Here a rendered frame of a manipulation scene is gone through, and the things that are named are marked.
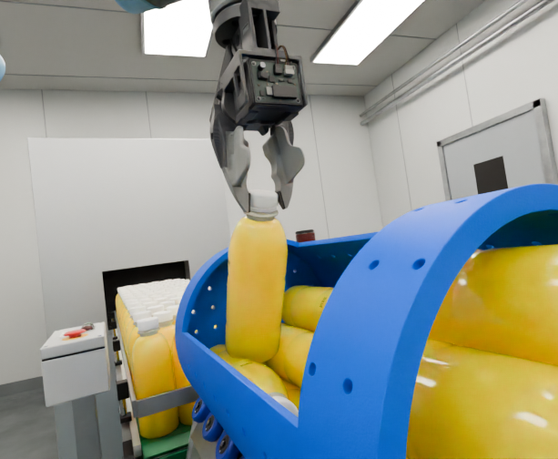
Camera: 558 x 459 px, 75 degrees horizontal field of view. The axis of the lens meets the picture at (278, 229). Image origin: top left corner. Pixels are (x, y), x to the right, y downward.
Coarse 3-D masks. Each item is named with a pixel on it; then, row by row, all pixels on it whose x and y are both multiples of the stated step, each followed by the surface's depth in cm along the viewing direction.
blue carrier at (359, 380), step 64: (512, 192) 20; (320, 256) 59; (384, 256) 20; (448, 256) 17; (192, 320) 57; (320, 320) 21; (384, 320) 17; (192, 384) 50; (320, 384) 19; (384, 384) 15; (256, 448) 26; (320, 448) 18; (384, 448) 15
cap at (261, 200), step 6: (252, 192) 42; (258, 192) 43; (264, 192) 43; (270, 192) 43; (252, 198) 41; (258, 198) 41; (264, 198) 41; (270, 198) 41; (276, 198) 42; (252, 204) 41; (258, 204) 41; (264, 204) 41; (270, 204) 41; (276, 204) 42; (252, 210) 41; (258, 210) 41; (264, 210) 41; (270, 210) 42
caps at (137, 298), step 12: (120, 288) 196; (132, 288) 181; (144, 288) 166; (156, 288) 162; (168, 288) 146; (180, 288) 141; (132, 300) 116; (144, 300) 111; (156, 300) 107; (168, 300) 114; (180, 300) 103; (132, 312) 92
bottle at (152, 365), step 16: (144, 336) 69; (160, 336) 70; (144, 352) 68; (160, 352) 69; (144, 368) 67; (160, 368) 68; (144, 384) 67; (160, 384) 68; (160, 416) 67; (176, 416) 70; (144, 432) 67; (160, 432) 67
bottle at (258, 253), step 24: (264, 216) 41; (240, 240) 42; (264, 240) 41; (240, 264) 42; (264, 264) 41; (240, 288) 43; (264, 288) 43; (240, 312) 44; (264, 312) 44; (240, 336) 45; (264, 336) 45; (264, 360) 46
